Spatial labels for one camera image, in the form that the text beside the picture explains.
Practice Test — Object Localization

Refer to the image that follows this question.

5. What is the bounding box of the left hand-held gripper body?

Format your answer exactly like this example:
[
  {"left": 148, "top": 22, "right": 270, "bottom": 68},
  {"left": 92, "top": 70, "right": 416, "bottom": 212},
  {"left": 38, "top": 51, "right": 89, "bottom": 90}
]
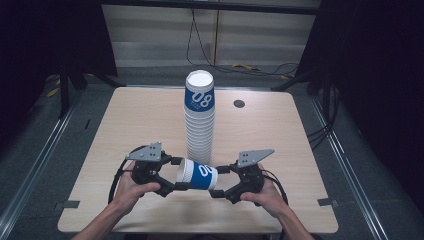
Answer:
[{"left": 125, "top": 141, "right": 168, "bottom": 186}]

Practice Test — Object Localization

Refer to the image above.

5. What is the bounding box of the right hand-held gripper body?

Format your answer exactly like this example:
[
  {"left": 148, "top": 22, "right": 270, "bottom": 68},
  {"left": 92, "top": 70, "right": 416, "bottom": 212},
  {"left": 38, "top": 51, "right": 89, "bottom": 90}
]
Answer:
[{"left": 237, "top": 148, "right": 275, "bottom": 195}]

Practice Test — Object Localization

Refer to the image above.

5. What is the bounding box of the blue and white paper cup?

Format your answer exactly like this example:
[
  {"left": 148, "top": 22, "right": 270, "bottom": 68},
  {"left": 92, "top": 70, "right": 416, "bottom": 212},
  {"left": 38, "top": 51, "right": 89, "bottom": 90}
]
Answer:
[{"left": 175, "top": 157, "right": 219, "bottom": 191}]

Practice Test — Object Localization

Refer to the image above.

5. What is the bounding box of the stack of paper cups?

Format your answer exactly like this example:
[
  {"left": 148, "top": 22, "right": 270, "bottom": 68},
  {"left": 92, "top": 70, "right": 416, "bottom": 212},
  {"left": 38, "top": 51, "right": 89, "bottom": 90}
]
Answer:
[{"left": 183, "top": 69, "right": 216, "bottom": 165}]

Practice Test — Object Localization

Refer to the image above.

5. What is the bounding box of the person's right hand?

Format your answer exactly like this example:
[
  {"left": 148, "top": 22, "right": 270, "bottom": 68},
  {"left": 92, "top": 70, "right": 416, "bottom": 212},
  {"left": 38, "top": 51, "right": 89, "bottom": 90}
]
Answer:
[{"left": 239, "top": 163, "right": 289, "bottom": 220}]

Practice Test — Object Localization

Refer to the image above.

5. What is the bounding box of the person's left hand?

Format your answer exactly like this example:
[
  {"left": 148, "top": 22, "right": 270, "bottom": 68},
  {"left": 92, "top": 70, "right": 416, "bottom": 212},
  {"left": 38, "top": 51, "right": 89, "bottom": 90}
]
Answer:
[{"left": 113, "top": 161, "right": 161, "bottom": 214}]

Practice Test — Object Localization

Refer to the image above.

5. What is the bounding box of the grey tape strip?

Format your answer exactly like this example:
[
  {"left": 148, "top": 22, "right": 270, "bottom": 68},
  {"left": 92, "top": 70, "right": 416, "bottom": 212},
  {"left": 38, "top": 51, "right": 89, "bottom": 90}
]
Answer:
[
  {"left": 317, "top": 197, "right": 339, "bottom": 207},
  {"left": 61, "top": 199, "right": 81, "bottom": 210}
]

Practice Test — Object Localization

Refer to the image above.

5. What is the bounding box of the yellow floor tape piece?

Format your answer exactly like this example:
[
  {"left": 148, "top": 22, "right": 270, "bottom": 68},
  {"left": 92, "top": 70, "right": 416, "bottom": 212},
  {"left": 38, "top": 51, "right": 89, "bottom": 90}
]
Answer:
[
  {"left": 45, "top": 78, "right": 62, "bottom": 98},
  {"left": 231, "top": 63, "right": 262, "bottom": 72}
]

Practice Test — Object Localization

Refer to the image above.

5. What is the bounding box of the black stand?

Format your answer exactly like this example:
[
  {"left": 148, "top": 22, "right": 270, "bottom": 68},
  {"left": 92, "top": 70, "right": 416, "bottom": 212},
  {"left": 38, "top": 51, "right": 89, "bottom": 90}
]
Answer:
[
  {"left": 57, "top": 63, "right": 126, "bottom": 118},
  {"left": 270, "top": 67, "right": 331, "bottom": 101}
]

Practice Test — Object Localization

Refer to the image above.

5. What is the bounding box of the black overhead bar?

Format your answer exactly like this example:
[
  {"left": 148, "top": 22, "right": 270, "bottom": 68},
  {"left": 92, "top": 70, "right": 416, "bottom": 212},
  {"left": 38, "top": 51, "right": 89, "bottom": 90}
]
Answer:
[{"left": 100, "top": 0, "right": 322, "bottom": 16}]

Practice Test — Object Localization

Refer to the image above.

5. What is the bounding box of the black curtain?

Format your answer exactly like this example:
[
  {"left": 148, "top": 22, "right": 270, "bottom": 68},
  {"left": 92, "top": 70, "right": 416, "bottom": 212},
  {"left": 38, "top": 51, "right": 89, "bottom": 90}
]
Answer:
[
  {"left": 0, "top": 0, "right": 118, "bottom": 148},
  {"left": 294, "top": 0, "right": 424, "bottom": 214}
]

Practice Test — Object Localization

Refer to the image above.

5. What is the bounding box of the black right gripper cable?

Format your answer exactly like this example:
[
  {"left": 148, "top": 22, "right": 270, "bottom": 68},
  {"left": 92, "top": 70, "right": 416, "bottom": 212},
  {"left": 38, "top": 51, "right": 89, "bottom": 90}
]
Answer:
[{"left": 261, "top": 169, "right": 290, "bottom": 240}]

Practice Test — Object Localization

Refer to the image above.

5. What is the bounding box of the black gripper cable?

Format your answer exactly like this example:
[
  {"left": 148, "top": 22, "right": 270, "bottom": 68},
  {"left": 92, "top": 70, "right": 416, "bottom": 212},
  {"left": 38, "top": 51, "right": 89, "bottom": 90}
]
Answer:
[
  {"left": 261, "top": 169, "right": 290, "bottom": 240},
  {"left": 107, "top": 145, "right": 148, "bottom": 205}
]

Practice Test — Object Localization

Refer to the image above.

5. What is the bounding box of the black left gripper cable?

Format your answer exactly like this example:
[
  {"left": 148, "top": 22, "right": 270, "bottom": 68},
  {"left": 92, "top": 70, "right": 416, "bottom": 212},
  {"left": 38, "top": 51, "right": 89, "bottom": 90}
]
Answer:
[{"left": 107, "top": 145, "right": 148, "bottom": 205}]

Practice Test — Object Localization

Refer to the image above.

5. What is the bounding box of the black cable bundle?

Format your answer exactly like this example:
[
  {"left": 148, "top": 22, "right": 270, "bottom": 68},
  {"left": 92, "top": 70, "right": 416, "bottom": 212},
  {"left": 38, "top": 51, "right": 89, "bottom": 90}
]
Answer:
[{"left": 306, "top": 86, "right": 342, "bottom": 152}]

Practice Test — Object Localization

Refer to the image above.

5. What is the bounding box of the metal floor rail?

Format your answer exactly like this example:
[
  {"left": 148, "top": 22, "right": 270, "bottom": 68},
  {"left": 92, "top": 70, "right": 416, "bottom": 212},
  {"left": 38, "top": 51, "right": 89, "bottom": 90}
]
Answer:
[
  {"left": 309, "top": 96, "right": 390, "bottom": 240},
  {"left": 0, "top": 106, "right": 80, "bottom": 236}
]

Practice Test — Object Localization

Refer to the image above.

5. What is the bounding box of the black floor cable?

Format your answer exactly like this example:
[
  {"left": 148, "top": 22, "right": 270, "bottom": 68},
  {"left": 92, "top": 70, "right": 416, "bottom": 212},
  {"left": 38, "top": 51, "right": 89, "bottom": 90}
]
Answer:
[{"left": 213, "top": 62, "right": 300, "bottom": 77}]

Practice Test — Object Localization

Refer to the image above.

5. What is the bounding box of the black hanging cable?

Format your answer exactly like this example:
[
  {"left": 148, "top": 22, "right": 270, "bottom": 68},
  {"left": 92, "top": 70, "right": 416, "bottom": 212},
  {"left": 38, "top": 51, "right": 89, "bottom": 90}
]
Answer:
[{"left": 185, "top": 8, "right": 219, "bottom": 69}]

